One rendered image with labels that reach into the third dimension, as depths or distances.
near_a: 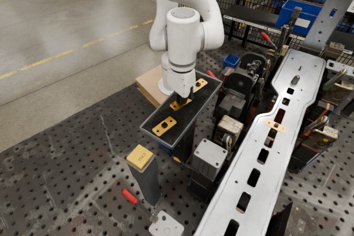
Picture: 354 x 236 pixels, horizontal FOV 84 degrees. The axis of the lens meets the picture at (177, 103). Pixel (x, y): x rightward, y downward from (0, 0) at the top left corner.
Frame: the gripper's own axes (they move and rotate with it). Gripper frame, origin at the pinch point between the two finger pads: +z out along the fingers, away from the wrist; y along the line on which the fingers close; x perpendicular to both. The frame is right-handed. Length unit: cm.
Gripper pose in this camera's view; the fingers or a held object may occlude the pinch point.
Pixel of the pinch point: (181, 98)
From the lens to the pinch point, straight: 73.0
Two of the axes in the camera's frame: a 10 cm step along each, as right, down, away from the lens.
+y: 6.4, 5.8, -5.0
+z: 0.0, 6.5, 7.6
